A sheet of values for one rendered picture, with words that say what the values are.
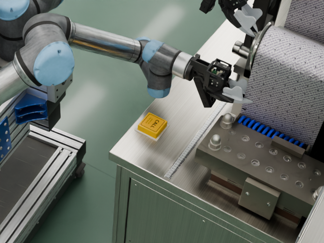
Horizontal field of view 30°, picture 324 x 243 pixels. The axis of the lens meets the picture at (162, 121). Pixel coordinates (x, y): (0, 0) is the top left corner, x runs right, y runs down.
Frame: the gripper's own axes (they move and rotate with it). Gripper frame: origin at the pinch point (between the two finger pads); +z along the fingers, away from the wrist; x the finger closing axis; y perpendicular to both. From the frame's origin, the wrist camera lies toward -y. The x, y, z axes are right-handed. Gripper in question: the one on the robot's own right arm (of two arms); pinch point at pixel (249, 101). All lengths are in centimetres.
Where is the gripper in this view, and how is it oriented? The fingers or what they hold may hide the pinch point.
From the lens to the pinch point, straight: 179.8
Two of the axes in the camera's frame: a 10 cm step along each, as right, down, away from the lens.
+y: 0.9, -6.8, -7.3
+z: 8.6, 4.2, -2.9
